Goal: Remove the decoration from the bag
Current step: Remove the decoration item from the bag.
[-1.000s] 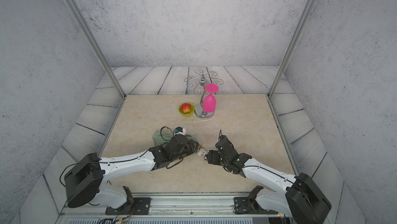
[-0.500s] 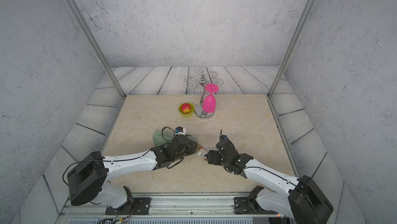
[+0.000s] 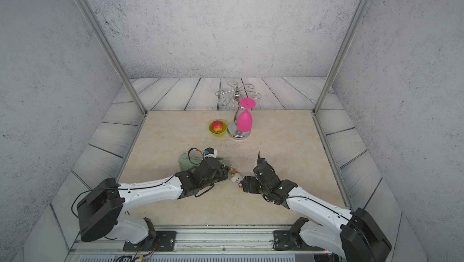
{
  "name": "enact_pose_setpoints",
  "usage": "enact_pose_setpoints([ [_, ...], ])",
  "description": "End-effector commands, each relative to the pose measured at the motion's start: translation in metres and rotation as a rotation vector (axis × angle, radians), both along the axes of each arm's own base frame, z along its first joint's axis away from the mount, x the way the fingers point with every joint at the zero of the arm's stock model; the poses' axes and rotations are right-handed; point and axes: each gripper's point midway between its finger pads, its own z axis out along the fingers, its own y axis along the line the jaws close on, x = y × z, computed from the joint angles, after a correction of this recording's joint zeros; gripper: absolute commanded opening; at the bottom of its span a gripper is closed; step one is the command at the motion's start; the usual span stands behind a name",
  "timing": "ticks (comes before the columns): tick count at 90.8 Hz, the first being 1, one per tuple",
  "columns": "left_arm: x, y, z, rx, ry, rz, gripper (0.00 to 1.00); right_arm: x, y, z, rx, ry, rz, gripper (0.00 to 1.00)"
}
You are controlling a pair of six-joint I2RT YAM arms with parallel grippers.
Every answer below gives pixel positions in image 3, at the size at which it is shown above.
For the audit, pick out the right aluminium frame post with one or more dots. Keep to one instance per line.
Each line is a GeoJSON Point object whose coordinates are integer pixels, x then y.
{"type": "Point", "coordinates": [342, 51]}

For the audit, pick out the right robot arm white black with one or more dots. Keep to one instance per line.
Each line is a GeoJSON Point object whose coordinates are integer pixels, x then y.
{"type": "Point", "coordinates": [352, 235]}

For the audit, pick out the aluminium frame post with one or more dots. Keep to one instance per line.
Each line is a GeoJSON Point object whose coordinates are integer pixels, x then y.
{"type": "Point", "coordinates": [342, 51]}
{"type": "Point", "coordinates": [97, 29]}

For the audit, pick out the silver metal glass rack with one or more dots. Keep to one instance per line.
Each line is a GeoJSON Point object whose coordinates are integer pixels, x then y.
{"type": "Point", "coordinates": [230, 96]}

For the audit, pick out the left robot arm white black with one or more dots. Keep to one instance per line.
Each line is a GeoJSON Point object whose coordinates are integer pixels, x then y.
{"type": "Point", "coordinates": [103, 212]}

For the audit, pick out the red yellow apple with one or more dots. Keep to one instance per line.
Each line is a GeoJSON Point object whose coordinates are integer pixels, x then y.
{"type": "Point", "coordinates": [217, 126]}

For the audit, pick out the left aluminium frame post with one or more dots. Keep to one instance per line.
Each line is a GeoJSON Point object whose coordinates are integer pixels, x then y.
{"type": "Point", "coordinates": [97, 29]}

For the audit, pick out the aluminium front rail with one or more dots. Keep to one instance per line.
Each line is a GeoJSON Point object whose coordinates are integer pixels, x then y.
{"type": "Point", "coordinates": [203, 244]}

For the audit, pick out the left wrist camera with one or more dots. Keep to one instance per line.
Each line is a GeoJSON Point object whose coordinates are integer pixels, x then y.
{"type": "Point", "coordinates": [210, 153]}

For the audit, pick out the pink plastic wine glass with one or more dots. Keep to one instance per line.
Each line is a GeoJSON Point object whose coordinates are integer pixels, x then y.
{"type": "Point", "coordinates": [245, 119]}

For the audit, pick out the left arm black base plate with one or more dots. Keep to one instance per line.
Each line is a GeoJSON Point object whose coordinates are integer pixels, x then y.
{"type": "Point", "coordinates": [161, 241]}

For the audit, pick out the small green bowl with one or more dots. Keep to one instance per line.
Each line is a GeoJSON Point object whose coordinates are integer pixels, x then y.
{"type": "Point", "coordinates": [224, 131]}

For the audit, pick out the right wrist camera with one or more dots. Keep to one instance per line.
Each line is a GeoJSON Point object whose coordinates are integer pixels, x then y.
{"type": "Point", "coordinates": [260, 160]}

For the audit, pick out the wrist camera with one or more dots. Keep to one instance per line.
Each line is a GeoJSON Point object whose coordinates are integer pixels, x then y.
{"type": "Point", "coordinates": [260, 160]}
{"type": "Point", "coordinates": [210, 153]}

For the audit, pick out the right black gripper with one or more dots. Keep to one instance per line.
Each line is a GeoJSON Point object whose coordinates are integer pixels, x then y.
{"type": "Point", "coordinates": [251, 188]}

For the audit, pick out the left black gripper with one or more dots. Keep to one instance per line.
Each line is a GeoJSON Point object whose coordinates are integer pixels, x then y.
{"type": "Point", "coordinates": [222, 168]}

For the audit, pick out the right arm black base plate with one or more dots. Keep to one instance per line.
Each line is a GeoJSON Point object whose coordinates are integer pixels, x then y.
{"type": "Point", "coordinates": [287, 241]}

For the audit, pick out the Hello Kitty plush keychain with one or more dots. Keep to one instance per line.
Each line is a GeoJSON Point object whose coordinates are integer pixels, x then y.
{"type": "Point", "coordinates": [236, 177]}

